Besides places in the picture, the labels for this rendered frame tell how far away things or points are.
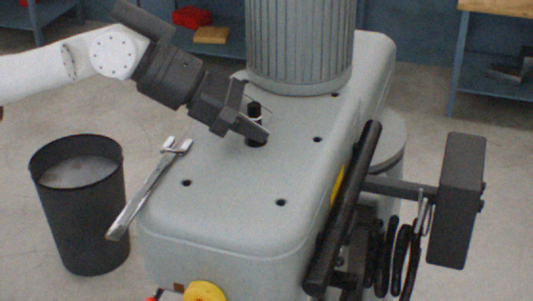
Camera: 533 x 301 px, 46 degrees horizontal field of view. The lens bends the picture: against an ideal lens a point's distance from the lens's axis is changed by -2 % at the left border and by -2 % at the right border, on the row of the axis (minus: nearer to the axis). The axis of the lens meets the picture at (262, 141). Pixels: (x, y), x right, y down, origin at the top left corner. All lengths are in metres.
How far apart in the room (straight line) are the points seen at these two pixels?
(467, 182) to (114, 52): 0.70
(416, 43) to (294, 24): 4.44
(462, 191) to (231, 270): 0.52
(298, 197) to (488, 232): 3.02
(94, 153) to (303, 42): 2.56
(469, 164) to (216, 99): 0.57
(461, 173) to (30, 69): 0.80
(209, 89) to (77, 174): 2.50
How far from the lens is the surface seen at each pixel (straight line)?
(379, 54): 1.64
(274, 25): 1.10
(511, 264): 3.73
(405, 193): 1.38
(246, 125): 0.98
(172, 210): 0.91
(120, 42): 0.93
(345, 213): 1.03
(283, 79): 1.14
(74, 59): 1.04
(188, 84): 0.96
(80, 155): 3.58
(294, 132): 1.05
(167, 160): 0.99
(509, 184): 4.30
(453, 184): 1.26
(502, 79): 4.95
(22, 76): 1.00
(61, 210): 3.27
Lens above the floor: 2.46
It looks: 34 degrees down
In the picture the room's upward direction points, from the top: 1 degrees counter-clockwise
